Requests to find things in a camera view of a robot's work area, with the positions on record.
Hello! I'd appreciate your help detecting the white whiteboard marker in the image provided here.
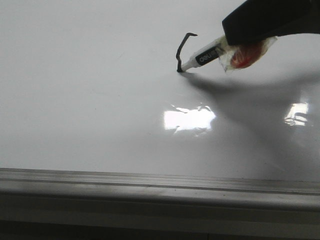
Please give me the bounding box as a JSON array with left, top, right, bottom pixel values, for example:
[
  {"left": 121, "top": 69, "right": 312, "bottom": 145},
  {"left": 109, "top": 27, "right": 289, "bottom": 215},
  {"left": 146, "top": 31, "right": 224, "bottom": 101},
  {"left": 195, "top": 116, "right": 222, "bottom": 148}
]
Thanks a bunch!
[{"left": 175, "top": 32, "right": 229, "bottom": 73}]

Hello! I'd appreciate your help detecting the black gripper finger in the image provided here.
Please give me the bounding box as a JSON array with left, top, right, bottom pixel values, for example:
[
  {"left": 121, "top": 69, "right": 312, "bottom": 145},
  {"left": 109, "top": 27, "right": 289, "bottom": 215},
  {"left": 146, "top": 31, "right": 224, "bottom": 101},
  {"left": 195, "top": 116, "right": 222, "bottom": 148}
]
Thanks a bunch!
[{"left": 222, "top": 0, "right": 320, "bottom": 46}]

